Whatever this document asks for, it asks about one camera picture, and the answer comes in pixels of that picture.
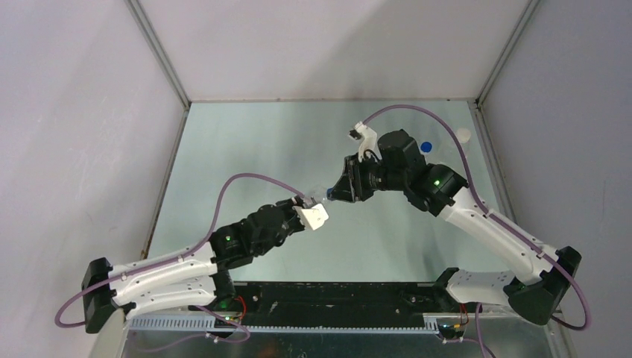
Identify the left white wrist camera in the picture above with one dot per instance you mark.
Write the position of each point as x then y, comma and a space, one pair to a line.
313, 217

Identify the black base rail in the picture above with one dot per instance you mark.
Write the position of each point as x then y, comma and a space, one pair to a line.
336, 304

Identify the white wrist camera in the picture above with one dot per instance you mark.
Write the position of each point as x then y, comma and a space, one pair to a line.
313, 217
365, 136

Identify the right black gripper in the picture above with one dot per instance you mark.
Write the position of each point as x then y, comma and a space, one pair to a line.
343, 189

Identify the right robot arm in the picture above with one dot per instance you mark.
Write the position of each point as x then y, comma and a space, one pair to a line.
538, 274

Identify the Pepsi labelled clear bottle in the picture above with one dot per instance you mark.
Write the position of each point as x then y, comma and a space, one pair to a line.
316, 195

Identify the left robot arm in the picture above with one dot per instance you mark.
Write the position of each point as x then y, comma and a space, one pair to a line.
194, 276

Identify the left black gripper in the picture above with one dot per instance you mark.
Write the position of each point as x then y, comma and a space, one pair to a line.
288, 205

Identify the clear bottle with yellow label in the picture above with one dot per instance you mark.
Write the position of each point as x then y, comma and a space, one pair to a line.
449, 146

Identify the clear unlabelled plastic bottle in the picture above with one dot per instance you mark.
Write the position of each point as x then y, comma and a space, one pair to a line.
438, 157

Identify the left controller board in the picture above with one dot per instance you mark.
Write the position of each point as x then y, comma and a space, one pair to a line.
226, 323

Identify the right controller board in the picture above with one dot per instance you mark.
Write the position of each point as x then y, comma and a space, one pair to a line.
451, 332

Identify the white slotted cable duct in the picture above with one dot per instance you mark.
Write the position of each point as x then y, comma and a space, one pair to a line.
206, 323

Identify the controller board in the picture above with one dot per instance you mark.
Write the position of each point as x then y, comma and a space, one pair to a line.
226, 323
451, 332

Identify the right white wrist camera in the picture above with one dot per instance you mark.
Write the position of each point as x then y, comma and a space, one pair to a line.
365, 136

